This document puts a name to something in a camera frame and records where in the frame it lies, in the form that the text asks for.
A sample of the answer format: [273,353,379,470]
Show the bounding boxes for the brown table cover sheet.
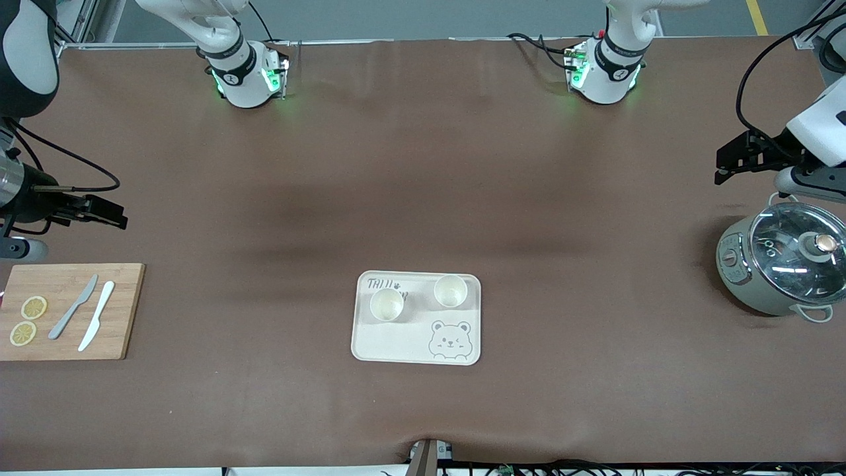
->
[0,36,846,471]

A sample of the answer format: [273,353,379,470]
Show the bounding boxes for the white IKEA cup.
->
[369,288,405,323]
[434,274,469,309]

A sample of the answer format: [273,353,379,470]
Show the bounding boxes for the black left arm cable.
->
[735,5,846,158]

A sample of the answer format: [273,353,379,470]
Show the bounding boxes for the grey-green electric pot body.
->
[716,192,846,323]

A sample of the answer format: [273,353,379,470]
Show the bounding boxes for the metal table clamp bracket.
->
[408,438,453,476]

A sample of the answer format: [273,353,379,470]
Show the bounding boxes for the grey plastic knife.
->
[48,274,99,340]

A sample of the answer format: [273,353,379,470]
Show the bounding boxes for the black left arm base cables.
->
[507,32,579,70]

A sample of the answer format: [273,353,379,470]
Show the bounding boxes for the white plastic knife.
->
[78,281,116,352]

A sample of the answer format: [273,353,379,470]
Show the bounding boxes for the bamboo cutting board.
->
[0,263,145,362]

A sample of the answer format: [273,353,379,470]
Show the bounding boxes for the black right arm base cable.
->
[248,0,276,44]

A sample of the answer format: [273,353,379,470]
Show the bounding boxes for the aluminium frame profile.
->
[793,0,837,50]
[56,0,199,51]

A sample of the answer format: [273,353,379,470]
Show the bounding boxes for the cream bear print tray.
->
[350,270,482,366]

